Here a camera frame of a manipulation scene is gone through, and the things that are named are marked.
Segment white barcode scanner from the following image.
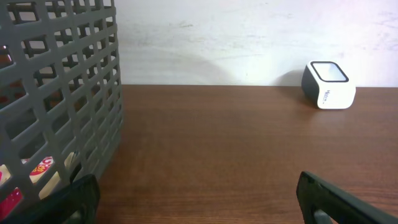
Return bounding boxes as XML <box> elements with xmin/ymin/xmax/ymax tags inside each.
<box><xmin>301</xmin><ymin>61</ymin><xmax>356</xmax><ymax>110</ymax></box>

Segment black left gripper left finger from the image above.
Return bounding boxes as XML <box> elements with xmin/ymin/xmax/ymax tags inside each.
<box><xmin>1</xmin><ymin>174</ymin><xmax>100</xmax><ymax>224</ymax></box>

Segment cream biscuit packet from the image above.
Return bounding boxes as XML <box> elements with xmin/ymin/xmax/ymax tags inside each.
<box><xmin>1</xmin><ymin>152</ymin><xmax>76</xmax><ymax>220</ymax></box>

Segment grey plastic mesh basket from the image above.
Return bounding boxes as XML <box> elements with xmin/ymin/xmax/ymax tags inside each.
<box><xmin>1</xmin><ymin>0</ymin><xmax>123</xmax><ymax>218</ymax></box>

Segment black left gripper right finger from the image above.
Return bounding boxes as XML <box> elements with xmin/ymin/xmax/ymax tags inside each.
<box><xmin>296</xmin><ymin>171</ymin><xmax>397</xmax><ymax>224</ymax></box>

